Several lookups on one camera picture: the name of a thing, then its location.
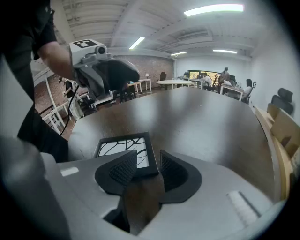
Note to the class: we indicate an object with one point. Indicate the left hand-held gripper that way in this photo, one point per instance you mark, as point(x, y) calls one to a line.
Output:
point(82, 55)

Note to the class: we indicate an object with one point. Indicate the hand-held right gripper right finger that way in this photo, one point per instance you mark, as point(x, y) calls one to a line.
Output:
point(178, 180)

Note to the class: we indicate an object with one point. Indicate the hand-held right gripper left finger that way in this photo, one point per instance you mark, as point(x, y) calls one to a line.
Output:
point(117, 172)

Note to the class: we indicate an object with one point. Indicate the thin black panel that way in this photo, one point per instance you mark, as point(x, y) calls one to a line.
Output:
point(152, 154)

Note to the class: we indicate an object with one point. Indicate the person's left forearm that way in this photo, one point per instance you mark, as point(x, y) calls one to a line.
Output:
point(57, 61)

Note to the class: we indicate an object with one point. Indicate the small white table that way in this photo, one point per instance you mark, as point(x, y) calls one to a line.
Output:
point(145, 80)

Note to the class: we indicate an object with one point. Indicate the long ceiling light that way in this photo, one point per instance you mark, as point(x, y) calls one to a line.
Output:
point(137, 42)
point(178, 53)
point(213, 9)
point(225, 51)

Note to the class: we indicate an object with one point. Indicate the black office chair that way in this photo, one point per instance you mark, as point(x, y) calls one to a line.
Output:
point(162, 78)
point(282, 99)

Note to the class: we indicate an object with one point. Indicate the round white table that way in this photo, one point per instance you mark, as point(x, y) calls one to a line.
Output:
point(174, 82)

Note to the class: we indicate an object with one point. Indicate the wide window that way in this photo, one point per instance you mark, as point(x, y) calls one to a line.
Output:
point(194, 75)

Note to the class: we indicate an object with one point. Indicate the person's body in black clothing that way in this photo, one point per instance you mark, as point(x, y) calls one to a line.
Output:
point(21, 35)

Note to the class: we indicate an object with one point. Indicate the white desk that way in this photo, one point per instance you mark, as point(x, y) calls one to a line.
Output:
point(232, 89)

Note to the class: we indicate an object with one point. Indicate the black chair with curled headrest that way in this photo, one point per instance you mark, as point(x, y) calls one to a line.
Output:
point(253, 87)

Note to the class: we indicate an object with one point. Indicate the brown cardboard box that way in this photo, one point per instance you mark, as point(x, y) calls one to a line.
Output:
point(286, 127)

